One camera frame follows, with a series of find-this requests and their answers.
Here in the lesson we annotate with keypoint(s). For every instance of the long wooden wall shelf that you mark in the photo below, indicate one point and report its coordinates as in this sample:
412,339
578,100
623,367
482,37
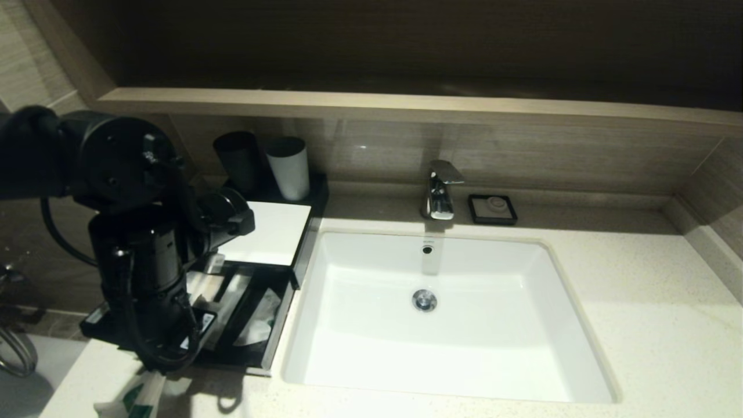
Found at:
406,108

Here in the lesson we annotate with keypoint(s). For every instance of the white ceramic sink basin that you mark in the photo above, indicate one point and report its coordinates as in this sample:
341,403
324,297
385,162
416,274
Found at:
493,337

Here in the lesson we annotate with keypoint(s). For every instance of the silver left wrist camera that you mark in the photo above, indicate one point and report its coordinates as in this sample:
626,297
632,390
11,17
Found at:
215,263

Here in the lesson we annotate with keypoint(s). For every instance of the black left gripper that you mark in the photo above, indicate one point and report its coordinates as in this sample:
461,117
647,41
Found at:
151,319

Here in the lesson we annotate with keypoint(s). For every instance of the chrome sink drain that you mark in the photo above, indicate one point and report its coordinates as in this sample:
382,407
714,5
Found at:
424,301

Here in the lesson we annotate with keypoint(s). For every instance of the round wrapped soap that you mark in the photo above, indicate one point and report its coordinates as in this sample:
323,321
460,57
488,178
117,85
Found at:
495,204

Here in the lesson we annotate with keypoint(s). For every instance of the black square soap dish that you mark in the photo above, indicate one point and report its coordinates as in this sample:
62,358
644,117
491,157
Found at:
476,217

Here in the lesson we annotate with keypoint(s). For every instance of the crumpled white translucent packet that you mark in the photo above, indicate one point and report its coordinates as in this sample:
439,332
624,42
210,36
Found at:
258,322

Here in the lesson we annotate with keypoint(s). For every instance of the white plate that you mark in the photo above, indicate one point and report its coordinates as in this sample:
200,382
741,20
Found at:
278,232

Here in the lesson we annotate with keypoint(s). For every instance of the chrome faucet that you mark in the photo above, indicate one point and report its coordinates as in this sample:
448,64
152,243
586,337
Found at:
439,197

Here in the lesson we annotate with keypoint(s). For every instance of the beige comb packet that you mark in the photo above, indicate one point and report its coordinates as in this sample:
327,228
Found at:
203,284

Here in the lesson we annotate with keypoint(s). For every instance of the shower cap packet green label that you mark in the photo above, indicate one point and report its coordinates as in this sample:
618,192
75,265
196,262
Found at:
119,400

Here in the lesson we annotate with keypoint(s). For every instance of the white cup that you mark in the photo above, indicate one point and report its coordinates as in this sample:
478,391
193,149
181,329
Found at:
289,174

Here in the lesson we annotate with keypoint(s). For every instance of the black compartment tray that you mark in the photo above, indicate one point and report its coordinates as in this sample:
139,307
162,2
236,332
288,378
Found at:
273,331

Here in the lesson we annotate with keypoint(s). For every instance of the black cup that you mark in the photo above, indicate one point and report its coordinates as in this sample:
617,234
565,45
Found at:
238,162

